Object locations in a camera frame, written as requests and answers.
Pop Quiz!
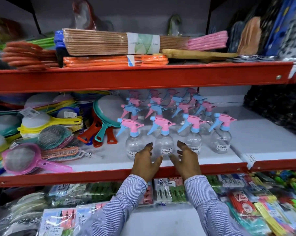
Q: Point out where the pink plastic strainer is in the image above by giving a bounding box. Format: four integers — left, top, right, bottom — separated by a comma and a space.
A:
1, 143, 74, 176

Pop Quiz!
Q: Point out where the pile of clothespin packets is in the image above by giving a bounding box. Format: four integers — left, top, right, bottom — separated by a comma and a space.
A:
206, 169, 296, 236

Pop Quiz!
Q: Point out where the person's right forearm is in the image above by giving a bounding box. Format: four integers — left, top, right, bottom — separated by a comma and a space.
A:
184, 175, 250, 236

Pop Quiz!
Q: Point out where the net bag of strainers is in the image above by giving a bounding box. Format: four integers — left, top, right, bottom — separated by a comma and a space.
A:
37, 125, 75, 151

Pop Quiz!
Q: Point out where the red-brown bundle of rolled mats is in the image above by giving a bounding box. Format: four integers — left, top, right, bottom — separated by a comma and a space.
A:
1, 41, 60, 71

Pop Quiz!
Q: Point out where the orange plastic strainer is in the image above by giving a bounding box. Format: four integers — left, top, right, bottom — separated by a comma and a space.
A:
92, 126, 118, 148

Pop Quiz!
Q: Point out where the pink clothespin packet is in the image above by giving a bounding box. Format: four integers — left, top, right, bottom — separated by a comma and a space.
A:
139, 181, 154, 206

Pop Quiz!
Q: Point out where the teal plastic strainer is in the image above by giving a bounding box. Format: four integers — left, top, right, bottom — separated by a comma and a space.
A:
93, 95, 126, 143

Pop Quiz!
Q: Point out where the red item in clear wrap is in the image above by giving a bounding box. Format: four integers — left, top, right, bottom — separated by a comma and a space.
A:
69, 0, 114, 31

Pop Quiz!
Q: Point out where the person's left hand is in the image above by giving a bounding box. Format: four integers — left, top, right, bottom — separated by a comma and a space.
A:
131, 142, 164, 183

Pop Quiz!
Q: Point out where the person's right hand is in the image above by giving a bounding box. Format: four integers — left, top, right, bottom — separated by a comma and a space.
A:
169, 141, 203, 181

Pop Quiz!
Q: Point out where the group of clear spray bottles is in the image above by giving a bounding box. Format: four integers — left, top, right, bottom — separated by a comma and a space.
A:
116, 88, 237, 160

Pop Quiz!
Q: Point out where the white price tag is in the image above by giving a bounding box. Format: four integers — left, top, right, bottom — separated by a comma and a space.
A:
19, 107, 40, 118

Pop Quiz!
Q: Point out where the yellow plastic strainer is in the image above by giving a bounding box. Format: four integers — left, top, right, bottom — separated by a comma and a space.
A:
17, 112, 83, 136

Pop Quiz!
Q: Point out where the dark grey fabric cover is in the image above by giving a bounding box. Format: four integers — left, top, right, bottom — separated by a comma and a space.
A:
228, 20, 246, 53

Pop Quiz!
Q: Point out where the green bundle of sticks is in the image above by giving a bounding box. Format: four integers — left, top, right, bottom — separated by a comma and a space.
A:
0, 37, 56, 50

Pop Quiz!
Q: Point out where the yellow wooden board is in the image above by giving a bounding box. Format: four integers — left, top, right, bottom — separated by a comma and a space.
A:
162, 48, 238, 63

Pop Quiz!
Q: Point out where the black-white dotted fabric cover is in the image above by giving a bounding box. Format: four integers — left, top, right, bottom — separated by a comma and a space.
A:
278, 2, 296, 60

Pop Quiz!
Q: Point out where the black patterned fabric pile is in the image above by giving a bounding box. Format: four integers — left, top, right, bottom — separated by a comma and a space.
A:
243, 82, 296, 140

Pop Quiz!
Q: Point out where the beige bundle of rolled mats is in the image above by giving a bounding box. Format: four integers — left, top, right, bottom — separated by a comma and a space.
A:
62, 28, 191, 56

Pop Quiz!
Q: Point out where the pink bundle of rolled mats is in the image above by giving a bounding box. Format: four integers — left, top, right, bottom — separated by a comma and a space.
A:
187, 30, 229, 51

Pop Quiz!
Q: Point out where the stack of colourful strainers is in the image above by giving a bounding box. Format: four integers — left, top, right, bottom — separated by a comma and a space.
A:
0, 90, 111, 178

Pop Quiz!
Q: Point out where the pile of bagged packets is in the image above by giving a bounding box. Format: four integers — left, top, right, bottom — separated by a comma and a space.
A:
0, 181, 125, 236

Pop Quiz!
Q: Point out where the yellow clothespin packet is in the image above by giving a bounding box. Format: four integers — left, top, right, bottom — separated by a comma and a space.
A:
253, 201, 287, 236

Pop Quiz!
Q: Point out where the brown fabric cover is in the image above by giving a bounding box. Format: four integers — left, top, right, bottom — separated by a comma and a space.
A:
237, 16, 262, 56

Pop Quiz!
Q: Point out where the red metal shelf beam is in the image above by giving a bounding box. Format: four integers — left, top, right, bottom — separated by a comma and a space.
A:
0, 60, 296, 94
0, 158, 296, 190

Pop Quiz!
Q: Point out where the blue patterned fabric cover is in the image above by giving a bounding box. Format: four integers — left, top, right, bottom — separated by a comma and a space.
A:
264, 0, 296, 57

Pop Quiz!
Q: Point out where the white metal shelf board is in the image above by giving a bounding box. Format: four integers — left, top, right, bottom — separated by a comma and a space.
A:
222, 105, 296, 168

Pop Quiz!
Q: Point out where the white shelf label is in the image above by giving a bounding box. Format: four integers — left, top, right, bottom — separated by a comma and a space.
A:
244, 154, 258, 168

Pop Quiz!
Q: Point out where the red clothespin packet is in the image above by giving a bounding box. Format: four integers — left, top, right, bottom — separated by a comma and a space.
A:
227, 190, 262, 217

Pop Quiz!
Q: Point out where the person's left forearm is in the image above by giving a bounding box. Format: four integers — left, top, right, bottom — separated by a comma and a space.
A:
74, 174, 148, 236

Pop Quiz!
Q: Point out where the orange mesh-wrapped pack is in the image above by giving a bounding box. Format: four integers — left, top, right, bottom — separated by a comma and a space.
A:
41, 146, 86, 162

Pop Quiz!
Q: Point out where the green hook in clear wrap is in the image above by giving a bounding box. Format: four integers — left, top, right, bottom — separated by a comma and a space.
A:
166, 14, 183, 37

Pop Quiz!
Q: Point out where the green clothespin packet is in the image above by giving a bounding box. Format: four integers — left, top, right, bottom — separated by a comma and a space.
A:
154, 177, 187, 205

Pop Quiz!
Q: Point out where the red plastic strainer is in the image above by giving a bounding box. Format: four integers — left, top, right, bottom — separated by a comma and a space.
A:
77, 109, 102, 144

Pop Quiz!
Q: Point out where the blue plastic bowl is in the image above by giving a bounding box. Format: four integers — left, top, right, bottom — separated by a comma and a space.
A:
56, 107, 81, 120

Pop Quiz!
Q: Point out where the orange bundle of rolled mats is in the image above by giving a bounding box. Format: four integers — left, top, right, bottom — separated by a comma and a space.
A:
63, 54, 169, 69

